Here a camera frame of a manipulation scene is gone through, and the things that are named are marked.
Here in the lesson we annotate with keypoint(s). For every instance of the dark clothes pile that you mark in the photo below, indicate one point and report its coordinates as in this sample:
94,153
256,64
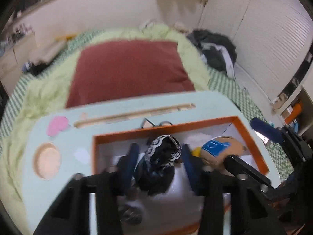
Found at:
216,49

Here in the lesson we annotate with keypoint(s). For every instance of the black white patterned cloth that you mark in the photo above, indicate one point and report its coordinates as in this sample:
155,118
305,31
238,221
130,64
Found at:
155,170

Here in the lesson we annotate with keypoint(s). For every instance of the cream dresser with drawers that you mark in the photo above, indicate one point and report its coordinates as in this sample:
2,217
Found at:
13,59

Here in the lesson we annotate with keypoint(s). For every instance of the mint green lap table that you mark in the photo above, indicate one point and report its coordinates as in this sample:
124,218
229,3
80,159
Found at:
62,194

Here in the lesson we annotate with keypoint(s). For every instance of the orange cardboard box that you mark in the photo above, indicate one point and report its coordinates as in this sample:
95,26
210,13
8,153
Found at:
174,209

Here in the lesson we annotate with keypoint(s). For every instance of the green checkered bed sheet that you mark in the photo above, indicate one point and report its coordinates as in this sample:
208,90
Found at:
234,90

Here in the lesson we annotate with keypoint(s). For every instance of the white shelf unit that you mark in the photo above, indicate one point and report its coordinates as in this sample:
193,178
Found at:
299,89

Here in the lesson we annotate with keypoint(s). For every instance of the yellow small toy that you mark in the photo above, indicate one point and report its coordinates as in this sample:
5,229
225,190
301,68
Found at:
196,152

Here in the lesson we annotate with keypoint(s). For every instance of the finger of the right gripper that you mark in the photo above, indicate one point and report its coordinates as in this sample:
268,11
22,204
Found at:
267,130
236,166

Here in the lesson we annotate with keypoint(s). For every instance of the dark red pillow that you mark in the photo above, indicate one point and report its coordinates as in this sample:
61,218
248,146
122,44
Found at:
125,69

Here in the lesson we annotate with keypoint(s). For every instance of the orange bottle on shelf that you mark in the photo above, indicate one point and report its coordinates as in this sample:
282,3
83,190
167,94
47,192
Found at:
297,110

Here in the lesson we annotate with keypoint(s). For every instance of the light green duvet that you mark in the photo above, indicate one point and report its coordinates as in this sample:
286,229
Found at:
37,97

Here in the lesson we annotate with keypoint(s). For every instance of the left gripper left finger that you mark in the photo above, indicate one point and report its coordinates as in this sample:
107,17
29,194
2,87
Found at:
127,166

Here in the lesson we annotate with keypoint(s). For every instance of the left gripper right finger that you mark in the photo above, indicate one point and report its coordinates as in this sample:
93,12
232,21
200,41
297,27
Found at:
193,167

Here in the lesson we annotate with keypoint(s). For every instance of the white sock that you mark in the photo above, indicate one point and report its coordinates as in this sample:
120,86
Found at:
197,140

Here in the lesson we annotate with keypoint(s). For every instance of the brown plush with blue patch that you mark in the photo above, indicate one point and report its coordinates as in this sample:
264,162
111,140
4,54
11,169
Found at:
214,152

